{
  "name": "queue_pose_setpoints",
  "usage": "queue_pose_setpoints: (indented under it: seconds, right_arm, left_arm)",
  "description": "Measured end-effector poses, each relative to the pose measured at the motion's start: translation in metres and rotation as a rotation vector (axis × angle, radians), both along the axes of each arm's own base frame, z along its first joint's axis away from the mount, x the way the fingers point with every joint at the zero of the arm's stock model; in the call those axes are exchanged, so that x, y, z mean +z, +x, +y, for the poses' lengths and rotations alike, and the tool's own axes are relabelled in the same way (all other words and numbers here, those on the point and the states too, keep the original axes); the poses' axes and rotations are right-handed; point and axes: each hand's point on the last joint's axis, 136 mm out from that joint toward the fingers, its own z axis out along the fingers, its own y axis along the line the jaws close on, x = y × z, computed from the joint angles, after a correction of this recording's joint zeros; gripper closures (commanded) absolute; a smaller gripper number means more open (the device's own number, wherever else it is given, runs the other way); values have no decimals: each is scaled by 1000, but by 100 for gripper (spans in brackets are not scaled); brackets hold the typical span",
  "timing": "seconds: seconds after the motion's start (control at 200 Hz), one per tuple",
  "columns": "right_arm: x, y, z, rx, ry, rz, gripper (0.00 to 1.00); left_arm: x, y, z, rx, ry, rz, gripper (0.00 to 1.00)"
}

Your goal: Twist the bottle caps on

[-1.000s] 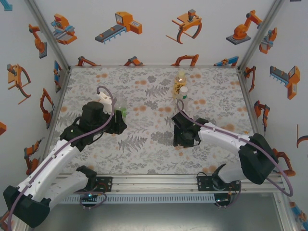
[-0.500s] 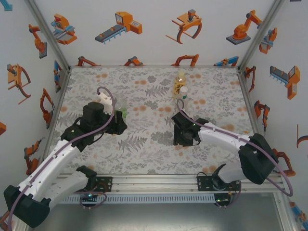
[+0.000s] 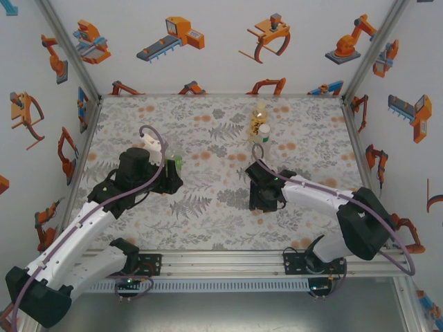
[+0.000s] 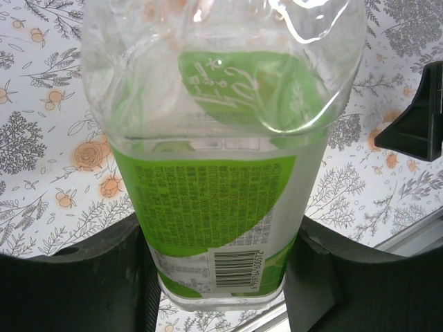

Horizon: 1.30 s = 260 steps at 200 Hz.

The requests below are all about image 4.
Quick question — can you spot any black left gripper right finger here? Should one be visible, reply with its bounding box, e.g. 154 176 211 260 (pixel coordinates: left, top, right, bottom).
284 216 443 332

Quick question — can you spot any long aluminium base rail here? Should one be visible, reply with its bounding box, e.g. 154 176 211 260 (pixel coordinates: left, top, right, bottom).
238 212 443 332

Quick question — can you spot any small green packet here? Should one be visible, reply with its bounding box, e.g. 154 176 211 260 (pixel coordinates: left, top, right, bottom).
80 0 368 314

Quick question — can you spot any floral patterned table cover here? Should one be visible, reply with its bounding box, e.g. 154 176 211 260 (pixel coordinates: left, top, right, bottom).
0 0 443 332

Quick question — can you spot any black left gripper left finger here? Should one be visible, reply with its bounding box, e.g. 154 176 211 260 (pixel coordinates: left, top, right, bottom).
0 214 163 332

